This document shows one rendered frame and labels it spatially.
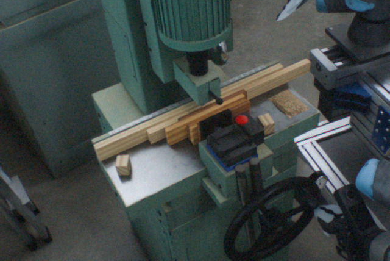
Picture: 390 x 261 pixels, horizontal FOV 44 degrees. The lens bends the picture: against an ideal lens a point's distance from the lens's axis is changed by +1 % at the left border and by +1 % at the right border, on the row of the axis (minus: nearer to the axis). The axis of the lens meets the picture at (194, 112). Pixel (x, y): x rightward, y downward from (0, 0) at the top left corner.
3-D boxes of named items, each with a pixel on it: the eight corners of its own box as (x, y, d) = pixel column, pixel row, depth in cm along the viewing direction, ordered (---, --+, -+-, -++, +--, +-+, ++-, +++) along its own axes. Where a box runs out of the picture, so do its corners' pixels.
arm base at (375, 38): (374, 19, 180) (379, -5, 173) (401, 39, 169) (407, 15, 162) (339, 30, 176) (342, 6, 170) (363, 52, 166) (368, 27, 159)
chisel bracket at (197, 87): (199, 111, 127) (197, 86, 122) (175, 82, 137) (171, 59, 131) (223, 100, 130) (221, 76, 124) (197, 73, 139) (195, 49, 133)
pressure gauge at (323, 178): (311, 198, 149) (312, 182, 144) (303, 189, 152) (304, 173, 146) (326, 189, 151) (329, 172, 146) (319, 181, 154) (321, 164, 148)
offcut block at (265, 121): (274, 132, 131) (275, 122, 129) (263, 135, 131) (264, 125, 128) (267, 122, 134) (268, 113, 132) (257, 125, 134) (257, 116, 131)
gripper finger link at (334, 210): (320, 224, 117) (346, 239, 109) (314, 203, 116) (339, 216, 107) (331, 219, 118) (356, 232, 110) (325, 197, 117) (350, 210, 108)
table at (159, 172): (144, 250, 115) (141, 237, 111) (99, 168, 135) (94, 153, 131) (342, 146, 133) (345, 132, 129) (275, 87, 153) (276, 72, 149)
